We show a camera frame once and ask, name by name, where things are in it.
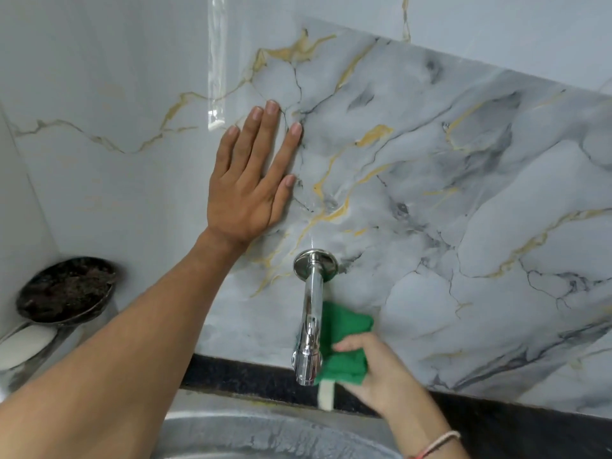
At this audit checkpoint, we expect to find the person's left hand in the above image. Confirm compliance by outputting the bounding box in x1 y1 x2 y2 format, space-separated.
206 99 304 247

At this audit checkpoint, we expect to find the white plate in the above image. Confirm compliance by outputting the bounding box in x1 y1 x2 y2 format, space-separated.
0 323 58 373

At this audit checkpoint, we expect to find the dark pan with burnt residue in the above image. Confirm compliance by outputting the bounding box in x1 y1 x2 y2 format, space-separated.
15 256 119 329

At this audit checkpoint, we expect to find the person's left forearm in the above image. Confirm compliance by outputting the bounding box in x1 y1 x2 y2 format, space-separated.
0 228 249 459

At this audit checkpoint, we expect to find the person's right hand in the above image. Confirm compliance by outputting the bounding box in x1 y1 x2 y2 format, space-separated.
332 332 432 420

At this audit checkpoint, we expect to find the stainless steel sink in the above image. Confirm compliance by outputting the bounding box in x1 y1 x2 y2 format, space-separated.
152 389 407 459

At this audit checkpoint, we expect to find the person's right forearm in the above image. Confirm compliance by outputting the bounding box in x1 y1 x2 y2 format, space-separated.
381 391 471 459

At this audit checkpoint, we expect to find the steel container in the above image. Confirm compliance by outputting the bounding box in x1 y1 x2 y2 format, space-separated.
0 324 79 402

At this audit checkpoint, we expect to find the green scrub sponge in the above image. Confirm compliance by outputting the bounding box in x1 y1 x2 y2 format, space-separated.
314 301 375 411

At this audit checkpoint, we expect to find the red white thread bracelet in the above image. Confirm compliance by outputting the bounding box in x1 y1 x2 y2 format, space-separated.
410 430 462 459

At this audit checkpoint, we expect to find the chrome wall faucet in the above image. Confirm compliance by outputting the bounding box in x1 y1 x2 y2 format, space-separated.
292 248 339 387

